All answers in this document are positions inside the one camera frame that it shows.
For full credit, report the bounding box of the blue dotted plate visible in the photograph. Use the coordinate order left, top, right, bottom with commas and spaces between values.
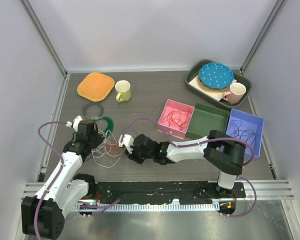
198, 62, 234, 90

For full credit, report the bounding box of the yellow-green mug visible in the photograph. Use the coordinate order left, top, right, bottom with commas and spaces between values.
114, 80, 131, 103

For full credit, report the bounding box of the blue drawer box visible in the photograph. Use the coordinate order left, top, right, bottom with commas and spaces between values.
226, 108, 265, 159

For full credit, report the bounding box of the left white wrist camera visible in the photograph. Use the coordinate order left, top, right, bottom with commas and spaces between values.
65, 115, 83, 132

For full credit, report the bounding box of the pink mug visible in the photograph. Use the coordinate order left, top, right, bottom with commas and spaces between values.
222, 82, 246, 105

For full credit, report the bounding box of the orange cable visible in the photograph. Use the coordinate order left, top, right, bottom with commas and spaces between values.
166, 107, 192, 131
103, 136, 121, 156

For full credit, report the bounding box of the white square board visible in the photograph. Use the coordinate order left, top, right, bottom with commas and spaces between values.
189, 75, 229, 101

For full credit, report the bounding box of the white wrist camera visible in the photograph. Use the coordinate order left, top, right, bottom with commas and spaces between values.
118, 134, 134, 154
65, 115, 83, 132

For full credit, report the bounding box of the green drawer box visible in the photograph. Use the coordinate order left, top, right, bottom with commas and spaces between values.
185, 103, 229, 140

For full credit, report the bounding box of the grey wire coil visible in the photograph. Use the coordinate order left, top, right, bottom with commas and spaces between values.
82, 102, 105, 120

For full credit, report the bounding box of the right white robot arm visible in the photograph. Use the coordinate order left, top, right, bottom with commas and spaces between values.
118, 130, 250, 198

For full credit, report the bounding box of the pink drawer box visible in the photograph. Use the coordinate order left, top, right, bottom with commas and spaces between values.
157, 99, 195, 140

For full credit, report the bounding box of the green wire coil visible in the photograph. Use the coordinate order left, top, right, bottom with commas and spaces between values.
94, 116, 115, 133

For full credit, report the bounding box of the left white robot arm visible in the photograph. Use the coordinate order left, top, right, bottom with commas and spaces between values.
21, 116, 104, 240

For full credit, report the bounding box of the white cable duct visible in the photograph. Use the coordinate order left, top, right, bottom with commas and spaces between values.
72, 202, 221, 212

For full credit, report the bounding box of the aluminium frame post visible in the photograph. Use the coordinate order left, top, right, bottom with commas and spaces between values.
240, 0, 287, 74
19, 0, 67, 76

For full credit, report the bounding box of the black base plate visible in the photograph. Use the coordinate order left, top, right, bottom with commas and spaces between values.
82, 181, 246, 205

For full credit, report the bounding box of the right aluminium frame post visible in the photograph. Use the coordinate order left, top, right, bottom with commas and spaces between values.
240, 0, 287, 74

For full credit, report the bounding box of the left aluminium frame post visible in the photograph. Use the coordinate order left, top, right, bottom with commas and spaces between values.
19, 0, 67, 76

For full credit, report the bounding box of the orange square plate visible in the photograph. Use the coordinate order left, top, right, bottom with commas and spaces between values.
76, 72, 115, 102

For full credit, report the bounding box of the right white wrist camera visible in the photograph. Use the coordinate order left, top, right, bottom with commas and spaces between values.
118, 134, 134, 154

